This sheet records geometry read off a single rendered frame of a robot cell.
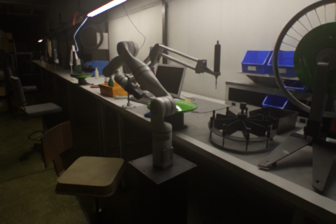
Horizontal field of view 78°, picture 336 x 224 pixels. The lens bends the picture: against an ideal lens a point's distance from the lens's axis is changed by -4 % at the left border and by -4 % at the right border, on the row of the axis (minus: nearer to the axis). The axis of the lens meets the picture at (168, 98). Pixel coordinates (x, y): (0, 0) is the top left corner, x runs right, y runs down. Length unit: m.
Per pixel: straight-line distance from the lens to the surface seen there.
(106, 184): 1.41
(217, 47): 1.35
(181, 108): 1.22
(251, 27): 2.04
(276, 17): 1.93
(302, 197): 0.89
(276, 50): 1.24
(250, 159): 1.05
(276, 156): 1.03
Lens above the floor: 1.38
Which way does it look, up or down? 12 degrees down
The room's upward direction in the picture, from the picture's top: straight up
